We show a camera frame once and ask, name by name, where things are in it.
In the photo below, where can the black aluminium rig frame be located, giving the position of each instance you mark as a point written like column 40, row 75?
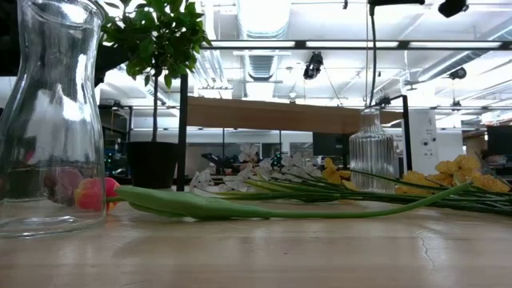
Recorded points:
column 304, row 45

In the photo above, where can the smooth clear glass vase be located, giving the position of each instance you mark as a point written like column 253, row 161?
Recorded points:
column 52, row 120

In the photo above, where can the ribbed clear glass vase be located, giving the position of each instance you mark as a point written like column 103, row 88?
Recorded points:
column 372, row 152

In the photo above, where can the dark red artificial tulip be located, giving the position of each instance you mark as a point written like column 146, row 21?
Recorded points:
column 64, row 184

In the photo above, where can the black background robot arm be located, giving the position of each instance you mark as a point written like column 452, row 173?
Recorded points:
column 218, row 161

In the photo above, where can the black ceiling-mounted camera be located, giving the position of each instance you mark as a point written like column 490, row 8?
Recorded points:
column 452, row 7
column 458, row 73
column 313, row 66

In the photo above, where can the black computer monitor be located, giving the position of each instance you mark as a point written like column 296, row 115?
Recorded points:
column 500, row 140
column 328, row 144

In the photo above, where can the green plant in black pot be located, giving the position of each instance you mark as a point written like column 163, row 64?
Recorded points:
column 152, row 164

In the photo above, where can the white artificial flower spray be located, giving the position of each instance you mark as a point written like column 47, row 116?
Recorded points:
column 202, row 178

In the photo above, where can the wooden shelf with black frame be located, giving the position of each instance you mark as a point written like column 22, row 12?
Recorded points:
column 280, row 116

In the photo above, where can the yellow artificial flower spray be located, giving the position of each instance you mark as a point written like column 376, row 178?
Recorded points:
column 331, row 173
column 460, row 164

